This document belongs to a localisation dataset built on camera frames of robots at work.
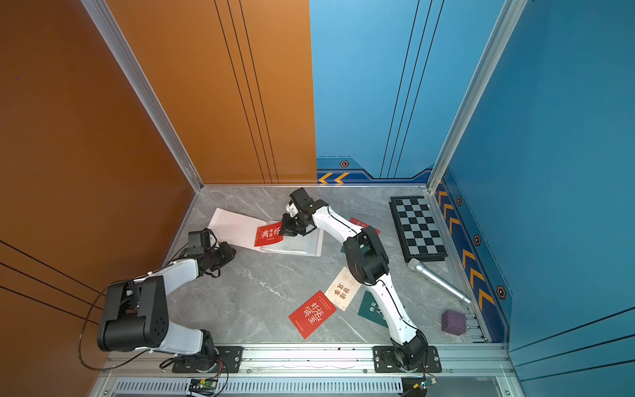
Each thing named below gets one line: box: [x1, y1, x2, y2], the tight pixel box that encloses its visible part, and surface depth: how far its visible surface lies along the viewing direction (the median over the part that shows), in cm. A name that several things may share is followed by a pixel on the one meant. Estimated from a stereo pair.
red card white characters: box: [254, 221, 284, 248], surface depth 100 cm
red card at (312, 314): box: [288, 290, 338, 340], surface depth 84 cm
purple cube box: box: [441, 309, 468, 336], surface depth 77 cm
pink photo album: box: [207, 207, 325, 257], surface depth 99 cm
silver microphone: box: [407, 258, 473, 305], surface depth 89 cm
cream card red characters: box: [324, 266, 363, 312], surface depth 89 cm
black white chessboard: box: [388, 196, 449, 263], surface depth 101 cm
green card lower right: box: [357, 290, 389, 329], surface depth 84 cm
